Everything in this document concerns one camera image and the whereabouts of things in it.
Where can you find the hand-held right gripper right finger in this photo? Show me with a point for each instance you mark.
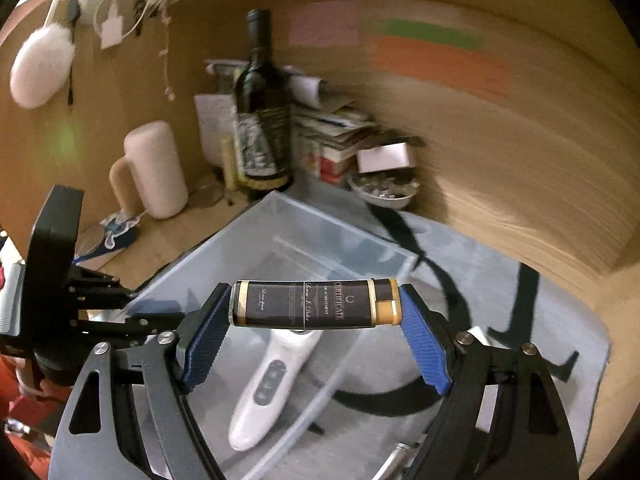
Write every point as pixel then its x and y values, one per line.
pixel 424 345

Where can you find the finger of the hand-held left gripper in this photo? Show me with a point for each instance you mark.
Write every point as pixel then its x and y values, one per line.
pixel 100 287
pixel 135 327

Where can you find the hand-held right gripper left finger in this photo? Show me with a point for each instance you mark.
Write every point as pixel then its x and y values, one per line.
pixel 206 345

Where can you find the black gold-banded lighter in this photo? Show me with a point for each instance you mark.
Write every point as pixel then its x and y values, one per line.
pixel 310 305

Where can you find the clear plastic storage bin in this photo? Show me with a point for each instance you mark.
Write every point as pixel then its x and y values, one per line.
pixel 325 240

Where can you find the white handheld massager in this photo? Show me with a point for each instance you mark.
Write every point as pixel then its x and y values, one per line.
pixel 260 390

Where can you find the grey mat with black letters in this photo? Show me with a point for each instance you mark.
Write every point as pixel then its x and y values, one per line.
pixel 500 290

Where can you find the silver metal tube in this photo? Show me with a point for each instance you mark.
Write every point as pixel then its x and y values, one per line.
pixel 397 462

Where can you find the person's orange clothing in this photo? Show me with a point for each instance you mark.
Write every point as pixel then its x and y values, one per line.
pixel 27 410

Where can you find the white bowl of small bits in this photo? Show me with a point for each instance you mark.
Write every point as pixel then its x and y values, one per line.
pixel 382 195

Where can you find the yellow tube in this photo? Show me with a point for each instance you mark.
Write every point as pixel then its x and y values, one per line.
pixel 227 162

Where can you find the white fluffy duster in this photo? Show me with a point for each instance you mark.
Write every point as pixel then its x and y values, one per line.
pixel 40 67

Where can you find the small white box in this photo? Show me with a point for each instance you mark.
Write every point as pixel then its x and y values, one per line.
pixel 385 156

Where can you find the white paper note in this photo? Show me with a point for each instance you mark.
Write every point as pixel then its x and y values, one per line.
pixel 212 125

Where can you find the dark wine bottle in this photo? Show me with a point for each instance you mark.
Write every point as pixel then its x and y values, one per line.
pixel 262 125

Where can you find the stack of books and papers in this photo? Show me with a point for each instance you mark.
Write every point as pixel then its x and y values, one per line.
pixel 330 130

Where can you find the white hanging tag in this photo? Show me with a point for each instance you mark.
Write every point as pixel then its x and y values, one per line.
pixel 112 30

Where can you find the dark hanging comb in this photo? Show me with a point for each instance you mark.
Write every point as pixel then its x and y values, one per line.
pixel 140 0

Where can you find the orange sticky note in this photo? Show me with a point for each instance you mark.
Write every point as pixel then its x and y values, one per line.
pixel 440 67

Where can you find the green sticky note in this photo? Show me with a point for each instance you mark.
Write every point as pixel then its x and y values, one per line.
pixel 430 32

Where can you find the pink sticky note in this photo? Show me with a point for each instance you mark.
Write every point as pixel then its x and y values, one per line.
pixel 325 24

